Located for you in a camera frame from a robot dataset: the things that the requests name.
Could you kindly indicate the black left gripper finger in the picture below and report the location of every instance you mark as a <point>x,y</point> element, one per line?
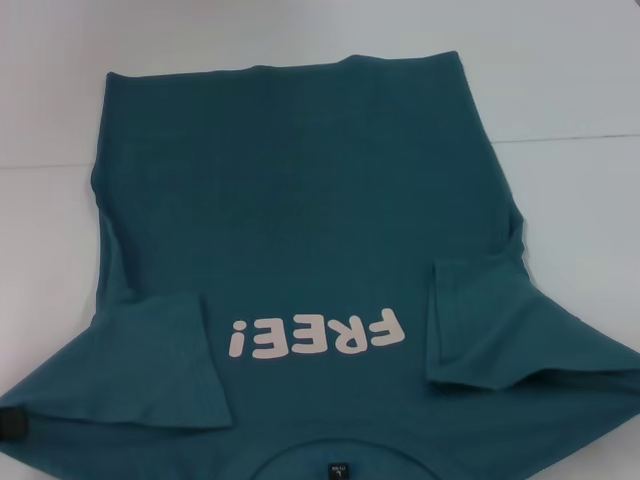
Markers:
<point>11,425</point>

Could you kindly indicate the teal FREE print t-shirt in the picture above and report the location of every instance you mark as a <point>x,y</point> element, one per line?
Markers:
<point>300,200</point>

